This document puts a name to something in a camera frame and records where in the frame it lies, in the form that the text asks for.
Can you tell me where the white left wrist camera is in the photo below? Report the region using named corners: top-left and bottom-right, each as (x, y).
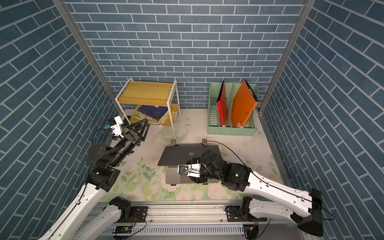
top-left (108, 116), bottom-right (123, 137)

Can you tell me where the right aluminium corner post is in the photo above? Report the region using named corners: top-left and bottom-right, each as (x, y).
top-left (259, 0), bottom-right (316, 116)

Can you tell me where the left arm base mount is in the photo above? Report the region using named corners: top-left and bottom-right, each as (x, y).
top-left (109, 197), bottom-right (149, 223)

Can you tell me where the black laptop stand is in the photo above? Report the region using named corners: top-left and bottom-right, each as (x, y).
top-left (171, 139), bottom-right (208, 147)

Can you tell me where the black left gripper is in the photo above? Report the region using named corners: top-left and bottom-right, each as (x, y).
top-left (107, 121), bottom-right (149, 169)

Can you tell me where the orange file folder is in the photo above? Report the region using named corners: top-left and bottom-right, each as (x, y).
top-left (231, 80), bottom-right (259, 128)

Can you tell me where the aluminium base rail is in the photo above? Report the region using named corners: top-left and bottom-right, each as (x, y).
top-left (86, 200), bottom-right (313, 238)

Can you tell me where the white frame wooden shelf rack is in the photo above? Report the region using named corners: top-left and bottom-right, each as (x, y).
top-left (115, 78), bottom-right (182, 140)

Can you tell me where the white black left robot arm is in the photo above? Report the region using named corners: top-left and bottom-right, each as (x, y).
top-left (41, 116), bottom-right (150, 240)

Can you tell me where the patterned paper folder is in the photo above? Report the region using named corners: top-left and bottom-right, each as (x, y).
top-left (226, 86), bottom-right (234, 127)

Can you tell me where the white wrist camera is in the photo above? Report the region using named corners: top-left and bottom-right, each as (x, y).
top-left (178, 164), bottom-right (201, 178)
top-left (108, 116), bottom-right (123, 137)

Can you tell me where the small black circuit board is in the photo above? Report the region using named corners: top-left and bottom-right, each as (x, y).
top-left (113, 226), bottom-right (133, 235)

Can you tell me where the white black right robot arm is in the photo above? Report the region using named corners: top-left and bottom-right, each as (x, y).
top-left (178, 151), bottom-right (324, 237)

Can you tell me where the dark blue book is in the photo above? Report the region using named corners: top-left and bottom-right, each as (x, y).
top-left (138, 105), bottom-right (168, 121)

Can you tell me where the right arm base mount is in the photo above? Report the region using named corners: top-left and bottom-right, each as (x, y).
top-left (225, 197), bottom-right (267, 222)

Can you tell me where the green plastic file organizer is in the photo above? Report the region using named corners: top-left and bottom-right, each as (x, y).
top-left (208, 82), bottom-right (259, 136)

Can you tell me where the floral table mat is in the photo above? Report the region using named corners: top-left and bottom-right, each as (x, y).
top-left (102, 109), bottom-right (283, 202)

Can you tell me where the red file folder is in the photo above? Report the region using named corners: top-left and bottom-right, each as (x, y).
top-left (217, 80), bottom-right (228, 127)

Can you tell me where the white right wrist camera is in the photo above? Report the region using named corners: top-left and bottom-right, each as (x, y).
top-left (178, 164), bottom-right (201, 178)

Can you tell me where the worn magazine stack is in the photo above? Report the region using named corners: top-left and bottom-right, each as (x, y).
top-left (130, 105), bottom-right (169, 127)

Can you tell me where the aluminium corner post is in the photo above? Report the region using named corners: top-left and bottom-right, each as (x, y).
top-left (52, 0), bottom-right (124, 115)
top-left (259, 0), bottom-right (316, 116)

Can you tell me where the left aluminium corner post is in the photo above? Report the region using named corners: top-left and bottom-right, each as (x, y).
top-left (52, 0), bottom-right (124, 115)

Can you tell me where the grey laptop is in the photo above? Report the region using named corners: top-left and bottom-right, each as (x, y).
top-left (158, 144), bottom-right (222, 186)

